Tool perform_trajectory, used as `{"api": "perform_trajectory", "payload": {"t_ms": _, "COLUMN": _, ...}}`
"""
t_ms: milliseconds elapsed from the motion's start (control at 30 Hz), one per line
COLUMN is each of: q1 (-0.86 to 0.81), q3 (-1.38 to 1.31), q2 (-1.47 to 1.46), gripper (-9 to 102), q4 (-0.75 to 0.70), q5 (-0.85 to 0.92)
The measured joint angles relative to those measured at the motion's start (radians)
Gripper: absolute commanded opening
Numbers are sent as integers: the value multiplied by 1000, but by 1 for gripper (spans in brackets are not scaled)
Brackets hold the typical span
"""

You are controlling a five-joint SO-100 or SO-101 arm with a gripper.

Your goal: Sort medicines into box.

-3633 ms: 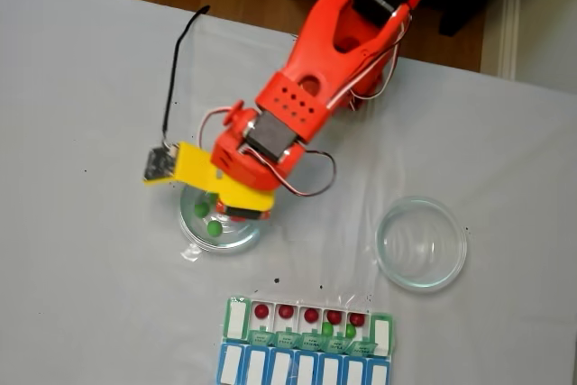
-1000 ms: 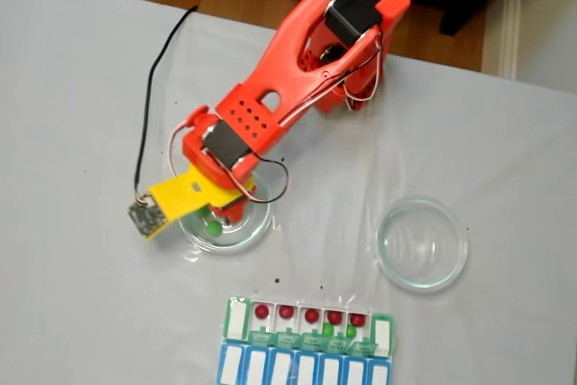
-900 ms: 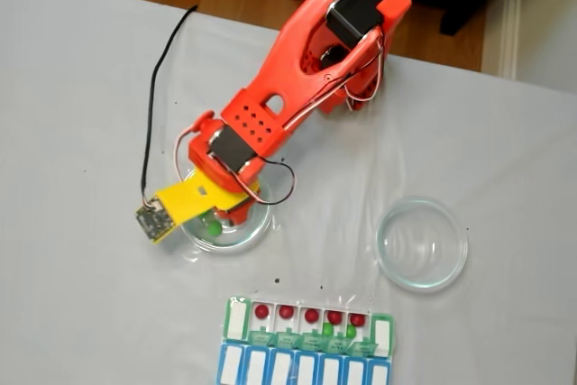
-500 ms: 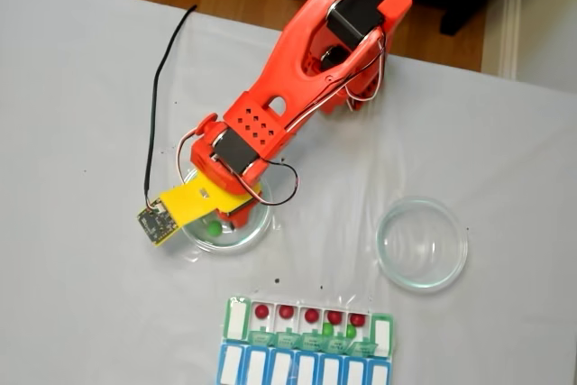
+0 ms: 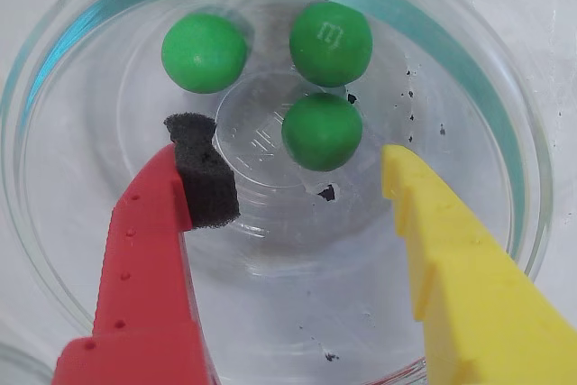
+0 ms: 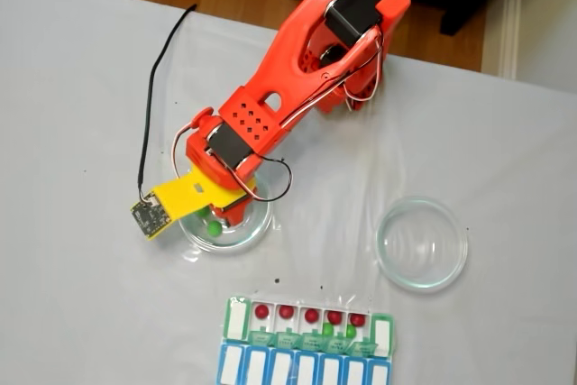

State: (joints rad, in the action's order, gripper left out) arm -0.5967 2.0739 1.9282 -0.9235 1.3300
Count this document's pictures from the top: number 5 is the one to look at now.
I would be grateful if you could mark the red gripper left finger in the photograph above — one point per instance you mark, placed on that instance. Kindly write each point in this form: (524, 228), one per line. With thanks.
(144, 290)

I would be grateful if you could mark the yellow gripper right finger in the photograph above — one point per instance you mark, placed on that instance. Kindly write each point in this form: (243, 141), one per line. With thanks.
(473, 304)

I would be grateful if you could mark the green round pill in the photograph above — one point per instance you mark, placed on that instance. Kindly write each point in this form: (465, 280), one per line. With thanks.
(322, 131)
(204, 53)
(331, 44)

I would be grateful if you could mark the clear glass bowl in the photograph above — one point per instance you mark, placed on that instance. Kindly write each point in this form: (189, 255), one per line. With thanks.
(451, 177)

